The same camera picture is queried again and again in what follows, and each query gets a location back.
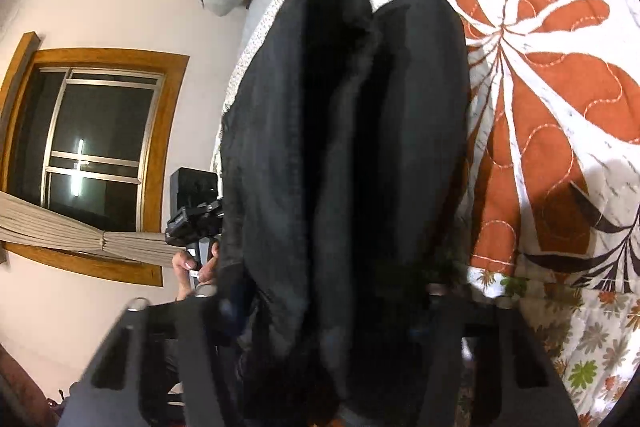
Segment wooden framed window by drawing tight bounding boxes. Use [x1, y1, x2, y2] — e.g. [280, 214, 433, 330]
[0, 32, 191, 288]

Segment beige tied curtain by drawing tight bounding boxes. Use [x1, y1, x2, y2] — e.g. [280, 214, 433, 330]
[0, 191, 188, 269]

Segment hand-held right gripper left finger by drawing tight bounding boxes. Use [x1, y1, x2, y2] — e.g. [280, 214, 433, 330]
[60, 286, 247, 427]

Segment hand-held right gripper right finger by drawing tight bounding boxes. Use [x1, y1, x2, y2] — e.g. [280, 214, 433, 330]
[415, 282, 581, 427]

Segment black pants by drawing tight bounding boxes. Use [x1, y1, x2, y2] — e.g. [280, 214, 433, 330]
[220, 0, 472, 427]

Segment person's left hand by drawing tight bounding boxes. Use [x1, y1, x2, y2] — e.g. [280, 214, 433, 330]
[171, 241, 221, 303]

